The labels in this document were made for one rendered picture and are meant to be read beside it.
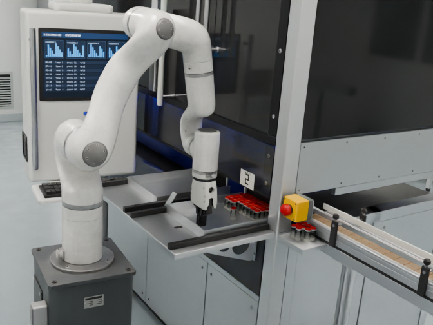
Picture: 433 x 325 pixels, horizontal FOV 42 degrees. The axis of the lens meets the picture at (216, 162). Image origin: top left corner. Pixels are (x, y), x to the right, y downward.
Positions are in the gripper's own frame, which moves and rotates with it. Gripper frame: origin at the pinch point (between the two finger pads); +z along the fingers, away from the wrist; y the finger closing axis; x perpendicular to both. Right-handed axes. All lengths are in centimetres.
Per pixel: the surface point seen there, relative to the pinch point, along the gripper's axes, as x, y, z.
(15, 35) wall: -78, 544, -11
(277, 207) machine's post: -23.6, -11.2, -5.1
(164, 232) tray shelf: 11.3, 5.0, 4.5
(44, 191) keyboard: 31, 75, 11
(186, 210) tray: -5.4, 18.7, 4.3
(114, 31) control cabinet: -5, 87, -55
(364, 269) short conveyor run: -34, -43, 6
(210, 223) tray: -7.0, 4.7, 4.3
